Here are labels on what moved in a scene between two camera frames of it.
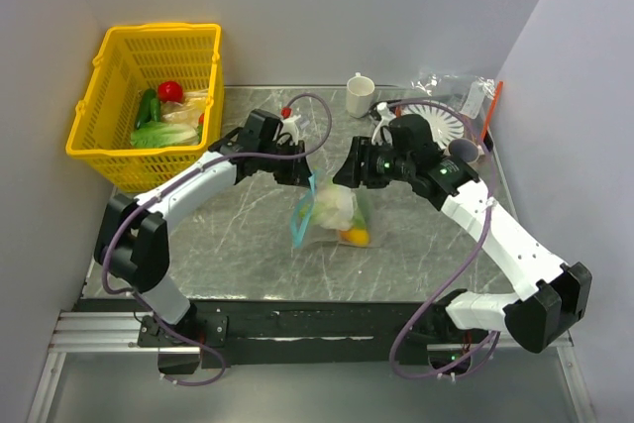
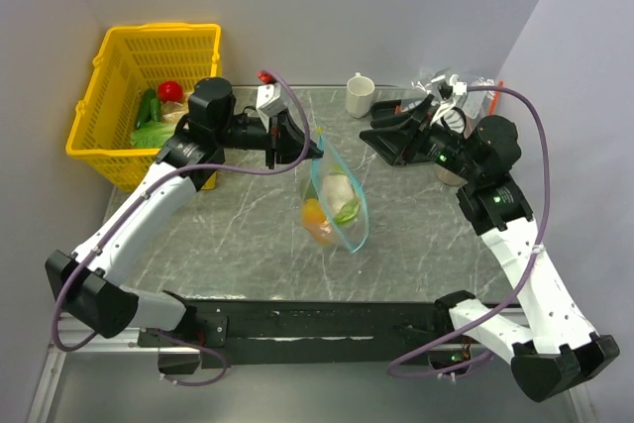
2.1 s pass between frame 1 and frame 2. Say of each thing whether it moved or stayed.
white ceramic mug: stayed
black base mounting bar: stayed
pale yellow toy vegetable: stayed
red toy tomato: stayed
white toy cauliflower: moved
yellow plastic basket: stayed
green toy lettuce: stayed
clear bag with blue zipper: moved
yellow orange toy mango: moved
